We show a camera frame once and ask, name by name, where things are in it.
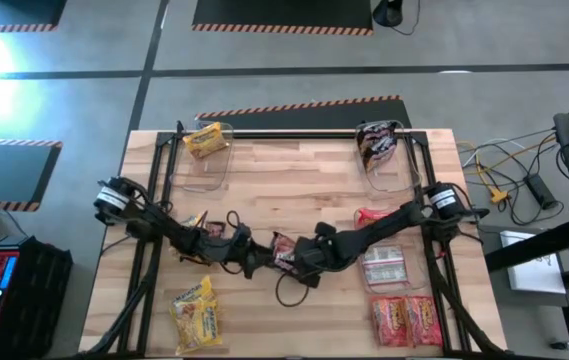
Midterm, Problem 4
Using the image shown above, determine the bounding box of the black metal beam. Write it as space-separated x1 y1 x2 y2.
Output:
483 216 569 274

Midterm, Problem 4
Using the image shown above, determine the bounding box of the yellow Maruchan noodle packet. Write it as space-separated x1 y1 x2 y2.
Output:
170 274 215 307
169 297 224 356
182 121 230 160
181 212 207 230

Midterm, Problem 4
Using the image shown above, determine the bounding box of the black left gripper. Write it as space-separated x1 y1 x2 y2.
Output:
199 225 281 280

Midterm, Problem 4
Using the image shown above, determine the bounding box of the yellow cable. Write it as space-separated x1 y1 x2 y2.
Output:
463 138 558 201

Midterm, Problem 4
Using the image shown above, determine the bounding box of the black storage crate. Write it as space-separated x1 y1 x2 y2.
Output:
0 234 74 359

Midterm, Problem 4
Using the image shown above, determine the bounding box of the black hazard-striped floor mat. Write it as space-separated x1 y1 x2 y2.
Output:
0 0 69 33
0 138 64 213
193 94 414 132
191 0 375 37

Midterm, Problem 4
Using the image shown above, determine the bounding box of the thin black floor cable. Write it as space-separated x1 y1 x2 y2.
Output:
391 0 422 37

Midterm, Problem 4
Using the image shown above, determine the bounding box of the red noodle packet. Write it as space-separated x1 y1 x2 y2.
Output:
352 206 396 230
369 293 411 348
361 243 410 287
403 294 444 348

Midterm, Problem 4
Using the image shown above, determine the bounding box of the white box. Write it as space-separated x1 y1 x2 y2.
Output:
499 229 569 295

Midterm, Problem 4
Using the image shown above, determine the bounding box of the black power adapter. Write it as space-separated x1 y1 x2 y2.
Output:
522 172 560 211

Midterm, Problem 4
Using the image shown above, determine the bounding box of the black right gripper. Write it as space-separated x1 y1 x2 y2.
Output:
288 223 360 290

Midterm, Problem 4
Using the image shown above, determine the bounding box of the yellow cable connector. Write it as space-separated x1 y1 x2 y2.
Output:
488 185 511 205

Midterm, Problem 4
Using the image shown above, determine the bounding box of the black aluminium table frame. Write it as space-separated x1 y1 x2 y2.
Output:
78 119 510 360

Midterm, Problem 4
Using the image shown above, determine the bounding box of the clear plastic bin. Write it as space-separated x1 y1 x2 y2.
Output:
352 204 430 295
353 118 423 196
171 119 237 194

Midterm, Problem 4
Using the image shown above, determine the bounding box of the black round stand base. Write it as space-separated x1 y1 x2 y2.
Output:
372 0 405 28

